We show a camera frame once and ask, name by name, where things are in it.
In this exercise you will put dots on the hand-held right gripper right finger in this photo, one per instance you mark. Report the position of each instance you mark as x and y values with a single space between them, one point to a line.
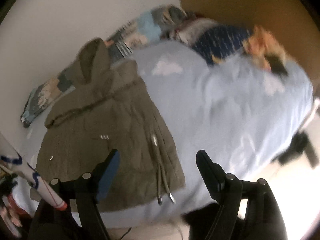
207 170

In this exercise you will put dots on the black object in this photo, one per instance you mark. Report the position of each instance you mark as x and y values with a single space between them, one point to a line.
297 147

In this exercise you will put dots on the olive green padded jacket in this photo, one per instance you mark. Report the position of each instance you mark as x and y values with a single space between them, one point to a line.
100 120

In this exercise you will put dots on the orange plush toy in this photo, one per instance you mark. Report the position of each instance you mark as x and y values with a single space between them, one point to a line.
262 42

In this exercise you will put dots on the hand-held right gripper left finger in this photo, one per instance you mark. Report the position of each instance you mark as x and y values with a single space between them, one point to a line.
110 175

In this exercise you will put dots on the light blue cloud-print bedsheet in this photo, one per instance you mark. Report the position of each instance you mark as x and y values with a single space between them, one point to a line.
225 117

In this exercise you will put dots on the brown wooden headboard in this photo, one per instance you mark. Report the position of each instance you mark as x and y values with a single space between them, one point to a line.
237 7

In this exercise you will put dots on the navy dotted pillow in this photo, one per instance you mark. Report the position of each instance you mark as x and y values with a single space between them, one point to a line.
220 40

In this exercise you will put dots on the patterned patchwork blanket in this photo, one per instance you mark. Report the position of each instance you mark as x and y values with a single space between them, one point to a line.
147 27

